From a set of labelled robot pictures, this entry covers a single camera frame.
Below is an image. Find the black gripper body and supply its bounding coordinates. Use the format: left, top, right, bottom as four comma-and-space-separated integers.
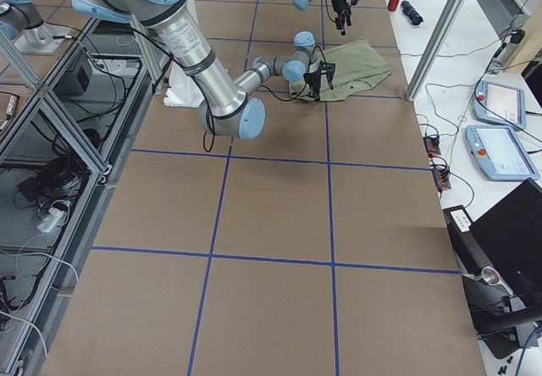
332, 0, 351, 23
303, 69, 324, 92

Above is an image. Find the far orange connector box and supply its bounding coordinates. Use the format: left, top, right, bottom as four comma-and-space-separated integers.
423, 135, 441, 158

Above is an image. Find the near blue teach pendant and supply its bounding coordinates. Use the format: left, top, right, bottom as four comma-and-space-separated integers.
465, 125, 540, 181

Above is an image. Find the near orange connector box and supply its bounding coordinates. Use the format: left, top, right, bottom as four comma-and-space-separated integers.
432, 165, 451, 193

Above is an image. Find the dark blue folded cloth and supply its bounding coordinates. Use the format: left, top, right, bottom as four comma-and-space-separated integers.
401, 0, 423, 26

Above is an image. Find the olive green long-sleeve shirt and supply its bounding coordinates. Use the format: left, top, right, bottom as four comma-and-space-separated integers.
289, 38, 393, 103

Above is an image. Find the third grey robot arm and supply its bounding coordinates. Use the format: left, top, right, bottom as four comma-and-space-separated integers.
1, 0, 72, 55

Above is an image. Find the black braided left cable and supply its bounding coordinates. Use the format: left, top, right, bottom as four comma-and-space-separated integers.
201, 45, 335, 153

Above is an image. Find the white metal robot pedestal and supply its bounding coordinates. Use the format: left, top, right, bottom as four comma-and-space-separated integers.
163, 64, 204, 108

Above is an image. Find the black laptop computer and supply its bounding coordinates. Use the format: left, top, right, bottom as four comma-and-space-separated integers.
444, 179, 541, 290

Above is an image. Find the far blue teach pendant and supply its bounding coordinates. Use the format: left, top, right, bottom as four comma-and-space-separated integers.
473, 80, 526, 130

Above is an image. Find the blue teach pendant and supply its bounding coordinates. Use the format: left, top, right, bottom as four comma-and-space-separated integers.
465, 125, 540, 181
473, 80, 526, 130

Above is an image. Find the white power strip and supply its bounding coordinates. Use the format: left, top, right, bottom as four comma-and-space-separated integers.
36, 207, 67, 233

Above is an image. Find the aluminium frame post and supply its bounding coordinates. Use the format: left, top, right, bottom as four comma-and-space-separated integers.
406, 0, 465, 102

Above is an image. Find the aluminium frame rail structure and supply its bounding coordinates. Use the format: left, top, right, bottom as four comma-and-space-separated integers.
1, 20, 155, 375

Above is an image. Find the orange connector box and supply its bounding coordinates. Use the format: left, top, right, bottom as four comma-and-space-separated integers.
423, 135, 441, 158
432, 165, 451, 193

